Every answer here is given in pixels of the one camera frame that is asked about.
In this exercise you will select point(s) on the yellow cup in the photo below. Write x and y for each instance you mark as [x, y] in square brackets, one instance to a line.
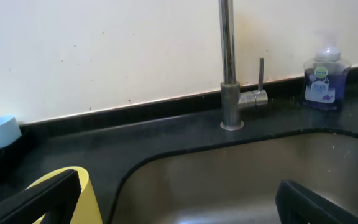
[87, 205]

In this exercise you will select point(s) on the blue soap bottle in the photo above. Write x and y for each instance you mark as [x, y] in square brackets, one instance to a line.
[325, 82]

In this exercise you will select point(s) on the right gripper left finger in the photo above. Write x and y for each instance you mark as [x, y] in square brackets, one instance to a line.
[39, 199]

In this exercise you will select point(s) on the steel tap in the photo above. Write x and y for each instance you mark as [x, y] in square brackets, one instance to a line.
[230, 93]

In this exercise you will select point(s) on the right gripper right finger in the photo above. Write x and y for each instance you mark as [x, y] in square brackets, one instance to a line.
[303, 205]

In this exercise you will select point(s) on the blue cup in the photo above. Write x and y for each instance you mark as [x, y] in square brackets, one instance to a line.
[0, 132]

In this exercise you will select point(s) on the steel sink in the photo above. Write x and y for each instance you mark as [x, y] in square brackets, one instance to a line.
[244, 177]

